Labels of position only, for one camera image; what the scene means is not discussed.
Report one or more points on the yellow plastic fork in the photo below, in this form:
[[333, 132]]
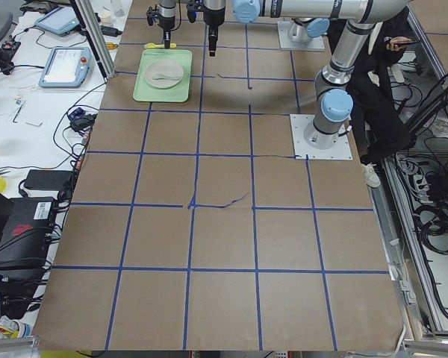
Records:
[[154, 45]]

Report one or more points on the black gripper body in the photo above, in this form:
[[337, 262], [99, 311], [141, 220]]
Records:
[[166, 23], [211, 16]]

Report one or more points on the person in black jacket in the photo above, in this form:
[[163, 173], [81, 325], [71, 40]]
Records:
[[377, 128]]

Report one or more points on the mint green plastic tray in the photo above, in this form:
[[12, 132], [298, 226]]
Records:
[[176, 94]]

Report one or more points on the far blue teach pendant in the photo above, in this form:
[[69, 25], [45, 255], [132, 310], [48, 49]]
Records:
[[60, 21]]

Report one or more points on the blue teach pendant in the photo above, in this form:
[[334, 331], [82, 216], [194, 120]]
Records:
[[60, 21], [66, 67]]

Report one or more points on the black computer case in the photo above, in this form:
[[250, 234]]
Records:
[[28, 233]]

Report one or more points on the near blue teach pendant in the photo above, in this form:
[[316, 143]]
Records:
[[66, 67]]

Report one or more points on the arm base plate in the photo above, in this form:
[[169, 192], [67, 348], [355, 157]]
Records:
[[302, 34], [310, 144]]

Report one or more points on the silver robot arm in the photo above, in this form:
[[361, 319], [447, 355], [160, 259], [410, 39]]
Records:
[[213, 12], [334, 104]]

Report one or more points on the aluminium frame post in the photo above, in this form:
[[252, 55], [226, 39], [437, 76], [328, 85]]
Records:
[[89, 24]]

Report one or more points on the white plastic cup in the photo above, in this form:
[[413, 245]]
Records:
[[105, 17]]

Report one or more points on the pale teal plastic spoon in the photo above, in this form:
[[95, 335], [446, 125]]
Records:
[[160, 76]]

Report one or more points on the white round plate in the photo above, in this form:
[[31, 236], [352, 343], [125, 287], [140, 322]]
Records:
[[167, 67]]

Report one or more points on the black power adapter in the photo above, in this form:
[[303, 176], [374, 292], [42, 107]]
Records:
[[47, 180]]

